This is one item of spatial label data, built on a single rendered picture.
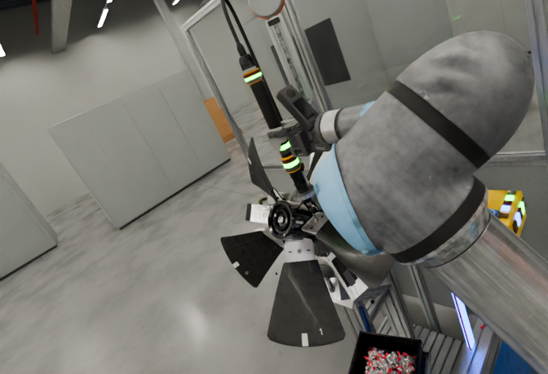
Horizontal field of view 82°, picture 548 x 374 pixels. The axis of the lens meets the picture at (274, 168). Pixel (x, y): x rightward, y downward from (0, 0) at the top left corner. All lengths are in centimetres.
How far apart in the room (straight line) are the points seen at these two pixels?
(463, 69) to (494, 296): 20
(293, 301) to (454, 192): 74
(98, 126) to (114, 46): 760
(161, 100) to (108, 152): 135
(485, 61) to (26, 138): 1271
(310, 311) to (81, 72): 1256
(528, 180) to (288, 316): 100
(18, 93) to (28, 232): 616
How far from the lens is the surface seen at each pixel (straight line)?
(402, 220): 31
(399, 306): 164
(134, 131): 627
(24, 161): 1281
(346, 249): 85
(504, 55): 34
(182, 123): 651
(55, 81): 1301
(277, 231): 99
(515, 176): 148
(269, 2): 150
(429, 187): 31
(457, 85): 30
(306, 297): 100
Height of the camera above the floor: 167
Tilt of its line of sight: 19 degrees down
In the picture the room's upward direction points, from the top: 25 degrees counter-clockwise
